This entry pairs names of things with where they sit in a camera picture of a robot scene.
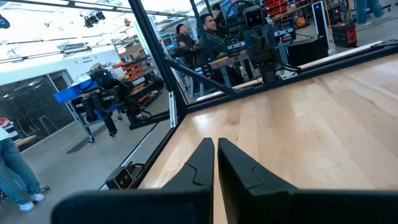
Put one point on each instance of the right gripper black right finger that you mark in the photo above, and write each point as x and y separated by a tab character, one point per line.
280	208

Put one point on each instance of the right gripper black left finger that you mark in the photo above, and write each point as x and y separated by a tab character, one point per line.
140	208

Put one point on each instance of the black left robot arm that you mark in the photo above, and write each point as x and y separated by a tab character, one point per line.
269	73

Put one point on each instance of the shelf rack with orange bins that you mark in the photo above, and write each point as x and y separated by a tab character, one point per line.
136	82

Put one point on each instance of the red storage crates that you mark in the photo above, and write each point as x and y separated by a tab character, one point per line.
275	6

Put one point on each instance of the wooden workbench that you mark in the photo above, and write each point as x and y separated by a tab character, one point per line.
227	60

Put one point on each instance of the person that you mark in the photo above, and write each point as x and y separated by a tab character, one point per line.
186	39
15	168
217	17
214	43
362	11

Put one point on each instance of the black tower with white edge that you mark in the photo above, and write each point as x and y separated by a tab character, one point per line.
320	18

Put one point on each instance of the red and black tool box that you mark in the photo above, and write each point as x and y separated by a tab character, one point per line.
345	34

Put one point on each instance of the blue cart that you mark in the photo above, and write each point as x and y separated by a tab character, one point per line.
68	93

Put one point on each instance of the black ceiling spotlights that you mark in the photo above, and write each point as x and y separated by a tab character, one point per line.
91	20

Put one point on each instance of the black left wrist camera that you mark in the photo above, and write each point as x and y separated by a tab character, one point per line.
254	17

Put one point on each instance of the black table-level camera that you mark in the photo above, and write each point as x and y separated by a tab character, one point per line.
123	178

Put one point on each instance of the white frame corner bracket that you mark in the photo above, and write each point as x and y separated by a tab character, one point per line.
172	109

